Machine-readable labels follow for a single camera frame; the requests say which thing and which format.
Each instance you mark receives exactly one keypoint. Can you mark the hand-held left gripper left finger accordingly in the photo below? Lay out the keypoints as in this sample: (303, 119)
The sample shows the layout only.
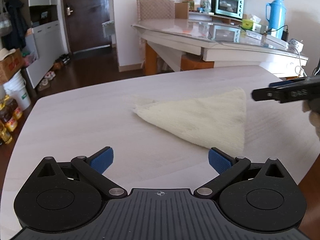
(102, 158)

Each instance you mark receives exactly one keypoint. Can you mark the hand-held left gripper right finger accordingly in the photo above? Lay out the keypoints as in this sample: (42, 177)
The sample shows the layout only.
(220, 160)

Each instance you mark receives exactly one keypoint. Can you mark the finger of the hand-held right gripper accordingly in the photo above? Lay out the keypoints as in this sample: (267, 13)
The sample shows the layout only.
(265, 94)
(282, 83)

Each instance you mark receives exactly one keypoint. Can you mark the cream towel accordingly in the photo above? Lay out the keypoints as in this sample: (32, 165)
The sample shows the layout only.
(205, 117)

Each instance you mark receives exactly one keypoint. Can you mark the person's right hand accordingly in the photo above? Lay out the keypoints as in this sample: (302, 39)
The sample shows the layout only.
(315, 125)

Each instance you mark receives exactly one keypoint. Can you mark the white power strip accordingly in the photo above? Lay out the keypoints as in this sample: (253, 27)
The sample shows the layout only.
(296, 44)

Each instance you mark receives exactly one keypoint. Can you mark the white flat box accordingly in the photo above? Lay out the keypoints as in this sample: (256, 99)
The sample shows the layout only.
(275, 42)

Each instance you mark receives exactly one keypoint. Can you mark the black power adapter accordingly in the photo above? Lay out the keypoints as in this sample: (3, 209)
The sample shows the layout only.
(285, 35)

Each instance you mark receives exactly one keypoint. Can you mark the green tissue box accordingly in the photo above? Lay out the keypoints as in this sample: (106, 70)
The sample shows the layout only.
(250, 25)

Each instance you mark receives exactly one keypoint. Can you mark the blue thermos flask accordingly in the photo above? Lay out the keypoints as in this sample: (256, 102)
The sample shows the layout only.
(276, 15)

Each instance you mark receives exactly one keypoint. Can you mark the glass-top side table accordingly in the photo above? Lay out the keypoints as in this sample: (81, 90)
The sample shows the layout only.
(200, 40)

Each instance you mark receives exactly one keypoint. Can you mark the mint toaster oven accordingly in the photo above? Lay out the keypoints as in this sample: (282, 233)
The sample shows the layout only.
(226, 6)

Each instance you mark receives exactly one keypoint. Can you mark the white sneakers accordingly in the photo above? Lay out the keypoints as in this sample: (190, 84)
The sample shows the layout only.
(50, 75)
(43, 84)

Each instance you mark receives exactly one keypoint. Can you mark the brown shoes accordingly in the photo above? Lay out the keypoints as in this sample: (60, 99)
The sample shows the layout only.
(58, 65)

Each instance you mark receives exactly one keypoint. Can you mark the black shoes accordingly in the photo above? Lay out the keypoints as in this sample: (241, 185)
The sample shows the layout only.
(65, 58)

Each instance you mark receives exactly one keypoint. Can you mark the white plastic bucket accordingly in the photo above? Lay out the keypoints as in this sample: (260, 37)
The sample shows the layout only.
(17, 92)

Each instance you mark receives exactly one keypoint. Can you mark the white red carton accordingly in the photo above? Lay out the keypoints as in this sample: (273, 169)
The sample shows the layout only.
(206, 3)

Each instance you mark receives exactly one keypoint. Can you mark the small brown cardboard box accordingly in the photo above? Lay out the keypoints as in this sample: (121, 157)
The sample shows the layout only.
(181, 11)

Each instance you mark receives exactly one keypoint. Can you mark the glass jar orange lid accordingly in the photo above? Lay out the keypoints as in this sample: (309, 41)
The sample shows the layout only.
(188, 3)

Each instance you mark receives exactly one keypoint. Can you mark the colourful cloth heap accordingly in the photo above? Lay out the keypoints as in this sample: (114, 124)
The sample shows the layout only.
(29, 58)

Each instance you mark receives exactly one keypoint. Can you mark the white grey cabinet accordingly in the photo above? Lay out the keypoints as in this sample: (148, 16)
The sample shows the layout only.
(47, 45)

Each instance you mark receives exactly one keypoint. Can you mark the large printed cardboard box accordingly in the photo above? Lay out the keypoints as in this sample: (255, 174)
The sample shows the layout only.
(11, 68)

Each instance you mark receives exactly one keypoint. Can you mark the dark brown door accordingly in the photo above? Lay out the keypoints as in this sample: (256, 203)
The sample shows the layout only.
(85, 17)

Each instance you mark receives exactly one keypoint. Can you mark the straw hat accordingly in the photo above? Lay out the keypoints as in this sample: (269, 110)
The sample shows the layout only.
(6, 53)

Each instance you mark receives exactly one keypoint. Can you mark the dark hanging coat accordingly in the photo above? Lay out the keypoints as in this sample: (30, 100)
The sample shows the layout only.
(17, 22)

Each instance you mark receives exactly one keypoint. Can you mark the grey hanging bag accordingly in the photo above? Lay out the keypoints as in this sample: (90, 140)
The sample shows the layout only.
(4, 22)

